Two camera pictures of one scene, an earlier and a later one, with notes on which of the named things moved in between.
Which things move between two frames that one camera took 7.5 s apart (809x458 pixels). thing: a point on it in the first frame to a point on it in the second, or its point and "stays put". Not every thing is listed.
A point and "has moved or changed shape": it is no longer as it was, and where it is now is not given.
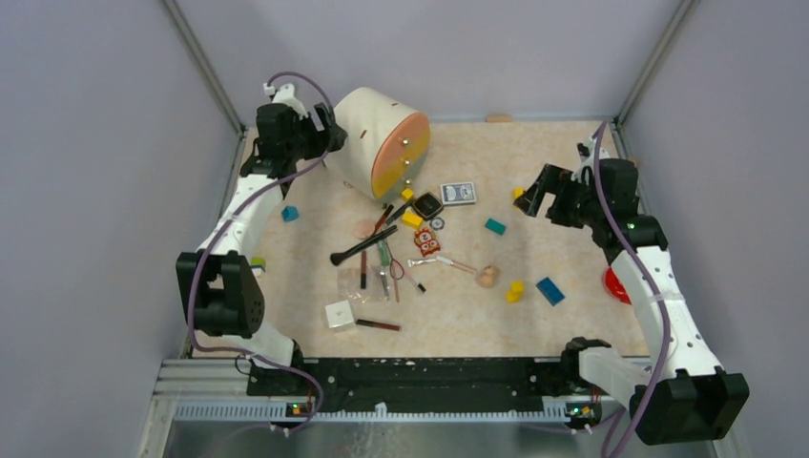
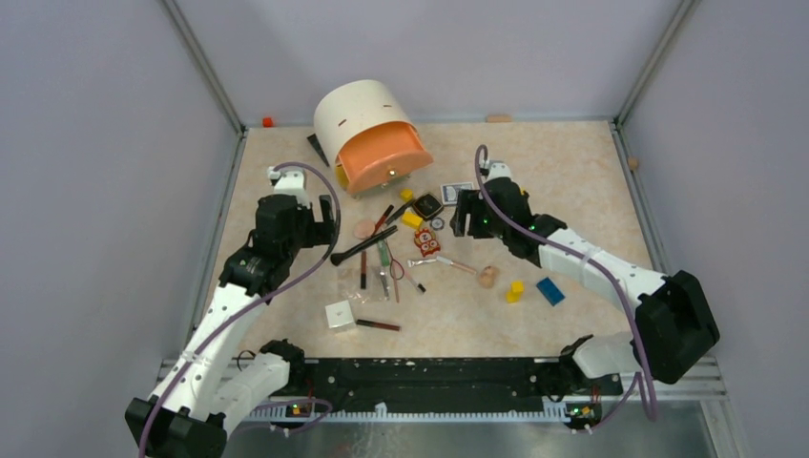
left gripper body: [306, 141] to [311, 232]
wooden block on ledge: [499, 118] stays put
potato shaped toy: [488, 277] stays put
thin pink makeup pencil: [419, 286] stays put
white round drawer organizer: [387, 144] has moved or changed shape
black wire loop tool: [392, 259] stays put
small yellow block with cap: [407, 195] stays put
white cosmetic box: [339, 314] stays put
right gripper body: [574, 204] to [481, 224]
